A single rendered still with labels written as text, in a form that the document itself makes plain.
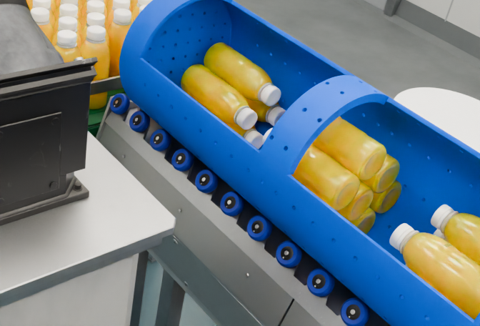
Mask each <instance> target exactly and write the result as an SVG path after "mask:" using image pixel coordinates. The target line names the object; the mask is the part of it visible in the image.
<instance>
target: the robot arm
mask: <svg viewBox="0 0 480 326"><path fill-rule="evenodd" d="M61 63H64V60H63V58H62V56H61V55H60V53H59V52H58V51H57V50H56V49H55V47H54V46H53V44H52V43H51V42H50V41H49V39H48V38H47V36H46V35H45V33H44V32H43V31H42V30H41V28H40V27H39V25H38V24H37V23H36V22H35V21H34V19H33V17H32V15H31V12H30V10H29V6H28V4H27V2H26V0H0V75H2V74H8V73H13V72H17V71H24V70H28V69H35V68H39V67H43V66H51V65H55V64H61Z"/></svg>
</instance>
